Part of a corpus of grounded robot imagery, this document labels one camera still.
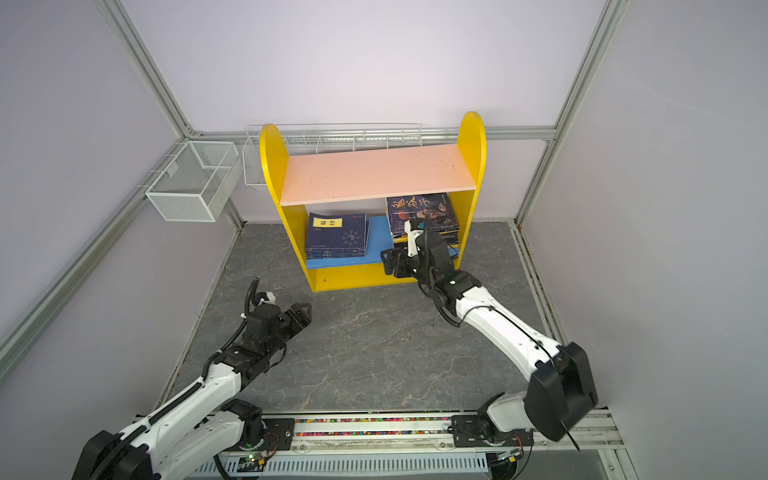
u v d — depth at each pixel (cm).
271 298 78
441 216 93
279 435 74
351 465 158
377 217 98
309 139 94
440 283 59
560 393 41
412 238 70
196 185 99
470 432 73
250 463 72
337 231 93
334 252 90
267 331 66
